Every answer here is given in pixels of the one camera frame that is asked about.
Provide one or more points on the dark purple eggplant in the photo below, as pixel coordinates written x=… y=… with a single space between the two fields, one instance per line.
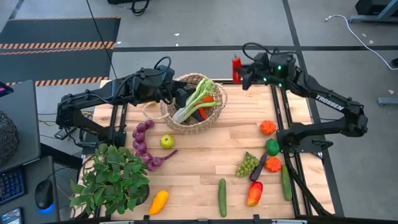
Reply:
x=256 y=174

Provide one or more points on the black power adapter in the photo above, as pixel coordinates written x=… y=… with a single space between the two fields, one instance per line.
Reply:
x=63 y=133

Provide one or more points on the black aluminium table frame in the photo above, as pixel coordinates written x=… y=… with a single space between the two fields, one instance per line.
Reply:
x=255 y=82

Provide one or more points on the green cucumber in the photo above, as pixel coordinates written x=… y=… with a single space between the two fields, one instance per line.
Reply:
x=286 y=185
x=222 y=197

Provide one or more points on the yellow-green apple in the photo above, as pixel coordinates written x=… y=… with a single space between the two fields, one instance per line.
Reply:
x=167 y=142

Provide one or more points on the backlit keyboard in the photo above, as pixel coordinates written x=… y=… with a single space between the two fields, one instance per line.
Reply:
x=11 y=185

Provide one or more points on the black plant pot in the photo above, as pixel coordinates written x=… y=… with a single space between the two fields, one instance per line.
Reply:
x=143 y=196

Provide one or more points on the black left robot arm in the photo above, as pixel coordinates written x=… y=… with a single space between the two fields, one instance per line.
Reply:
x=93 y=93

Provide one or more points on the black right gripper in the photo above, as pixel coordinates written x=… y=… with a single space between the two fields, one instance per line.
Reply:
x=273 y=70

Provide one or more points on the grey metal foot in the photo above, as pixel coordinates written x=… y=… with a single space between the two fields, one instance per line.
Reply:
x=388 y=101

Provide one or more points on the dark wicker ball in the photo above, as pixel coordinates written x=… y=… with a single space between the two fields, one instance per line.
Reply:
x=7 y=138

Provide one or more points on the woven straw basket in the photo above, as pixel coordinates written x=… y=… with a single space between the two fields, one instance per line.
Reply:
x=199 y=127

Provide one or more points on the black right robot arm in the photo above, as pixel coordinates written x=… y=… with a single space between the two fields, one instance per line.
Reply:
x=329 y=102

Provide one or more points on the orange bell pepper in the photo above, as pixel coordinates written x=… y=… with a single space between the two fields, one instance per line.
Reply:
x=268 y=127
x=273 y=165

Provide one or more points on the dark purple carrot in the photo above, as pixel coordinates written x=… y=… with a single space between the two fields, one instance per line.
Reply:
x=197 y=117

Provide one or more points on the grey metal desk leg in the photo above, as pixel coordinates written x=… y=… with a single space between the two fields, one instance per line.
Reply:
x=373 y=18

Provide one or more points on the dark grey desk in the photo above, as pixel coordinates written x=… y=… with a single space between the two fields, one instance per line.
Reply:
x=21 y=124

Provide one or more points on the red and yellow mango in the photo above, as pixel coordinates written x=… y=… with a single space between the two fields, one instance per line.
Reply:
x=254 y=194

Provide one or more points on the black hazard-striped floor mat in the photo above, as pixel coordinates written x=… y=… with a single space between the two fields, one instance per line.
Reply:
x=56 y=65

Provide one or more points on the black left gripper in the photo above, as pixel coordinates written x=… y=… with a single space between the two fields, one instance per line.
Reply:
x=160 y=85

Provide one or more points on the green leafy plant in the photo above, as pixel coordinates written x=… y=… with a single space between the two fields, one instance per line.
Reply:
x=109 y=174

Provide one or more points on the green grape bunch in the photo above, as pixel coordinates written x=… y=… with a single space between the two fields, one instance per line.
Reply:
x=247 y=166

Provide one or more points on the red pepper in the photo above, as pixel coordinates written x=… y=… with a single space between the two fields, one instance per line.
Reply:
x=236 y=70

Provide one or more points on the green celery bunch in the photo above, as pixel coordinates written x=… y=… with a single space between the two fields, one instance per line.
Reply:
x=186 y=113

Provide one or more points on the black box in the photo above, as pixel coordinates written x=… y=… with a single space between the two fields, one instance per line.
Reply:
x=373 y=6

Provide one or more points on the smartphone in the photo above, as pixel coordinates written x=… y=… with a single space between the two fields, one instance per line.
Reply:
x=11 y=217

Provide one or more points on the green bell pepper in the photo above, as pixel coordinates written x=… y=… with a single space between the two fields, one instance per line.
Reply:
x=272 y=147

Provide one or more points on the red-lit black device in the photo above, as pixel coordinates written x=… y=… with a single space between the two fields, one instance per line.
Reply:
x=4 y=89

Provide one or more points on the black computer mouse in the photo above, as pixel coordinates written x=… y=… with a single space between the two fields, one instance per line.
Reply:
x=43 y=193

